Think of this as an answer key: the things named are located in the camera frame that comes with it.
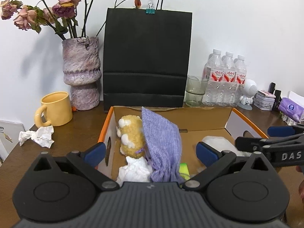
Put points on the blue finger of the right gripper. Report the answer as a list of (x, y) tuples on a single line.
[(284, 131)]

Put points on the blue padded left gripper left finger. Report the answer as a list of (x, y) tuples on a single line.
[(85, 162)]

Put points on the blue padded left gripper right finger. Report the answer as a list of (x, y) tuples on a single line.
[(217, 163)]

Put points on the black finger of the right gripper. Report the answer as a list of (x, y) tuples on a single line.
[(248, 144)]

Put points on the green tissue pack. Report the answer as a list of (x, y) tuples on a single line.
[(184, 171)]

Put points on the white and yellow plush alpaca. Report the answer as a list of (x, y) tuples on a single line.
[(130, 132)]

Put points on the white tissue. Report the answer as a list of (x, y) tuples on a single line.
[(136, 170)]

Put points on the purple drawstring cloth pouch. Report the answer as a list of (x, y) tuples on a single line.
[(164, 144)]

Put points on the purple wet wipes pack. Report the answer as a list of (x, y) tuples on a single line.
[(291, 109)]

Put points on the small printed tin box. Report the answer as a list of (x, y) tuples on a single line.
[(263, 100)]

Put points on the black small bottles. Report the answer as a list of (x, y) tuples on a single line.
[(277, 96)]

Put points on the red cardboard box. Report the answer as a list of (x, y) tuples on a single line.
[(194, 124)]

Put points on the white robot figurine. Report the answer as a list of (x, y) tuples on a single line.
[(248, 92)]

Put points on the right water bottle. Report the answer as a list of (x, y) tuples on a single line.
[(241, 72)]

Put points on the water bottle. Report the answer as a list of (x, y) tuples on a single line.
[(228, 79), (241, 72), (213, 73)]

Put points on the crumpled paper near mug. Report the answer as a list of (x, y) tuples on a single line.
[(42, 137)]

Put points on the middle water bottle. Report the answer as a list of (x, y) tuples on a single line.
[(228, 79)]

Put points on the yellow ceramic mug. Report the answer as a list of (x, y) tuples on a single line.
[(55, 110)]

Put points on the left water bottle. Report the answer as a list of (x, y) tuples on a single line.
[(213, 73)]

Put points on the clear drinking glass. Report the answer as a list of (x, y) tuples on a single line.
[(195, 90)]

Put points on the white paper box at edge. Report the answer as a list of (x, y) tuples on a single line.
[(9, 132)]

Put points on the purple ceramic vase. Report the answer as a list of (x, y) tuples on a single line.
[(82, 71)]

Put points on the black paper shopping bag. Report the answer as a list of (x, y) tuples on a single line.
[(146, 56)]

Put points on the dried pink rose bouquet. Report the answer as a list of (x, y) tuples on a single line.
[(61, 17)]

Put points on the teal binder clip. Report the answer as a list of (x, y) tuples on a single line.
[(150, 9)]

